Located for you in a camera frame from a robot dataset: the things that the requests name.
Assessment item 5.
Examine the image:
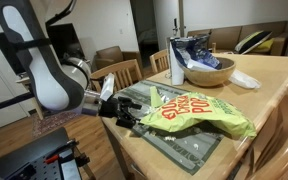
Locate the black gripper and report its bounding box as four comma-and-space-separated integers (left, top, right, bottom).
98, 95, 144, 130

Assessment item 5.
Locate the green popcorn bag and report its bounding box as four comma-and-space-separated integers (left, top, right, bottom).
139, 85, 258, 140

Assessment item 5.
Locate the white paper bag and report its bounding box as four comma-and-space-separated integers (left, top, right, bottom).
168, 37, 186, 86

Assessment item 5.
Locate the green striped cloth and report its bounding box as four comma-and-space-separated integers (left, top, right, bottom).
112, 79, 242, 176

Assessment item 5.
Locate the blue snack bag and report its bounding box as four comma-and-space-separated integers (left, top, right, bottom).
168, 34, 222, 71

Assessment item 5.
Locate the slatted wooden chair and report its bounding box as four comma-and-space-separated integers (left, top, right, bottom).
89, 59, 143, 94
149, 48, 170, 75

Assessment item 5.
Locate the brown armchair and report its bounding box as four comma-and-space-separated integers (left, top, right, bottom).
94, 45, 143, 72

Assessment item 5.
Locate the patterned rug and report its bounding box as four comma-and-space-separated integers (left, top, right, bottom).
31, 111, 83, 139

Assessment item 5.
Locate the white paper sheet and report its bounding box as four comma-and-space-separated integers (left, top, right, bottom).
183, 58, 215, 72

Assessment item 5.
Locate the wooden bowl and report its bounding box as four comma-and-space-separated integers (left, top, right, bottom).
183, 57, 237, 88

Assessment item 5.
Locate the red tool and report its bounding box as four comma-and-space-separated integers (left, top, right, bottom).
43, 153, 61, 165

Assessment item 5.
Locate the black equipment cart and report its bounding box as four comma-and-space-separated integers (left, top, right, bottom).
0, 127, 97, 180

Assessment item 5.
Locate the brown sofa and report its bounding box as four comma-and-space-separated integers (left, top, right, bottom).
186, 20, 288, 57

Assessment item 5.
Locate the black tripod bar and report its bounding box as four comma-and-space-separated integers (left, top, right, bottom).
0, 91, 36, 116

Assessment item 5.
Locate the white door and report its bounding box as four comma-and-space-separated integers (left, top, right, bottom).
0, 31, 30, 136

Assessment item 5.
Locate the striped pillow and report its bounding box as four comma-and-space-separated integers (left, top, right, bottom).
233, 30, 272, 55

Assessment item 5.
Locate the yellow pillow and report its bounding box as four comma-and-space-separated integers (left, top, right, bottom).
252, 37, 275, 53

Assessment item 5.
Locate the curved wooden chair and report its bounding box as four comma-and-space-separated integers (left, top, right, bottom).
232, 88, 288, 180

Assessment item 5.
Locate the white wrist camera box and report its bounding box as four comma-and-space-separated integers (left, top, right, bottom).
99, 73, 117, 102

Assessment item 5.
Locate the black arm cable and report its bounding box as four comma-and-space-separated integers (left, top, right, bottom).
43, 0, 78, 28

